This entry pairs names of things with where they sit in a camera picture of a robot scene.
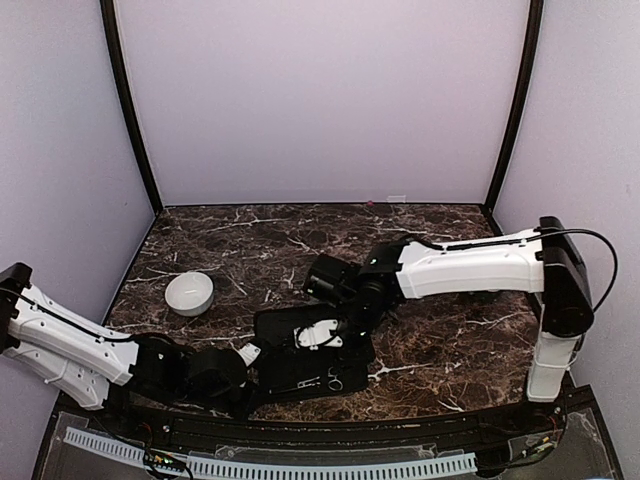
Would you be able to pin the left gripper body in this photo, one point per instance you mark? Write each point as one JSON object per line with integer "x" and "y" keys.
{"x": 202, "y": 396}

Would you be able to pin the white slotted cable duct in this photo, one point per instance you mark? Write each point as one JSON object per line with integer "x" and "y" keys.
{"x": 230, "y": 462}

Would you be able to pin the black front rail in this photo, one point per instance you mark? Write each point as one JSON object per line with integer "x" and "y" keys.
{"x": 484, "y": 430}

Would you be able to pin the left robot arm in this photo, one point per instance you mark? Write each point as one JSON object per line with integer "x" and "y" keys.
{"x": 89, "y": 362}

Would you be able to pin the black zippered tool case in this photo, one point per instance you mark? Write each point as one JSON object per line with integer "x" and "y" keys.
{"x": 281, "y": 363}

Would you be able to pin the white ceramic bowl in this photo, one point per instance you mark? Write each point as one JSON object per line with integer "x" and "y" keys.
{"x": 190, "y": 294}

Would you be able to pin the left black frame post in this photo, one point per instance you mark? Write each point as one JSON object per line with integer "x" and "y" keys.
{"x": 126, "y": 101}

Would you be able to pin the silver thinning scissors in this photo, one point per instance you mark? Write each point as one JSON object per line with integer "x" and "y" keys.
{"x": 334, "y": 383}

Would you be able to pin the silver straight scissors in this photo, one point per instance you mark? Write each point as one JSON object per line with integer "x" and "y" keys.
{"x": 302, "y": 384}

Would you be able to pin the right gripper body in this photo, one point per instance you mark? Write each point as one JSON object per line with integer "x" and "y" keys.
{"x": 361, "y": 318}

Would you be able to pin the black frame post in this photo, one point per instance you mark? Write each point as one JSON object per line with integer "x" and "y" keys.
{"x": 518, "y": 103}
{"x": 126, "y": 101}

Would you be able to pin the right black frame post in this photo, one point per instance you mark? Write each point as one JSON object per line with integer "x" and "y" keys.
{"x": 518, "y": 103}

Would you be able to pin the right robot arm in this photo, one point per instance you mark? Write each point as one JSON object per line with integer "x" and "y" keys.
{"x": 542, "y": 261}

